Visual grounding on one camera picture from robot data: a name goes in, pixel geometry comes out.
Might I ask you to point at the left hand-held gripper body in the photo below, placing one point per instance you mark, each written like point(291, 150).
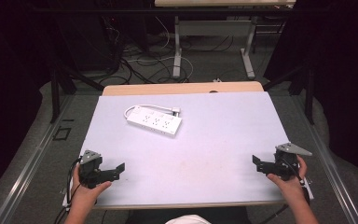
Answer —
point(90, 174)

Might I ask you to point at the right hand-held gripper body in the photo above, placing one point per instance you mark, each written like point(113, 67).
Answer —
point(284, 165)

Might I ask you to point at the white power strip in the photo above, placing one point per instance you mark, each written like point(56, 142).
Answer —
point(155, 123)

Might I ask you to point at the person's left hand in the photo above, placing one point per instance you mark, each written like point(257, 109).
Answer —
point(85, 194)

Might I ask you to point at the person's right hand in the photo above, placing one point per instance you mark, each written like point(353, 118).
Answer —
point(290, 185)

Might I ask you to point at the white table mat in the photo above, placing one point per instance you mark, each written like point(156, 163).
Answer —
point(205, 155)

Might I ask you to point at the person's dark pants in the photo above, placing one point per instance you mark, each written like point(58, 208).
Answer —
point(230, 215)

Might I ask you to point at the black metal stand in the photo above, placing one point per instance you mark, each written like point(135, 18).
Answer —
point(308, 93)
point(56, 93)

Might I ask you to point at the person's white shirt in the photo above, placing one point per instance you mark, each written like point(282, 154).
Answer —
point(188, 219)

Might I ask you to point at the dark computer tower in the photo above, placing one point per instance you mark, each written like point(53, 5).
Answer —
point(87, 40)

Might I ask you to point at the white desk with metal legs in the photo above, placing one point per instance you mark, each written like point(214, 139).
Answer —
point(214, 28)

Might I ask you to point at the metal floor rail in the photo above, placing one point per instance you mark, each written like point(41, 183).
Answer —
point(332, 168)
point(24, 171)

